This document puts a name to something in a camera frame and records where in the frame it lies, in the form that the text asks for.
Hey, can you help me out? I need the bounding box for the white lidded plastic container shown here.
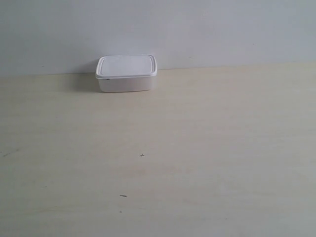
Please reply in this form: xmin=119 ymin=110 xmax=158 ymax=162
xmin=95 ymin=55 xmax=158 ymax=93

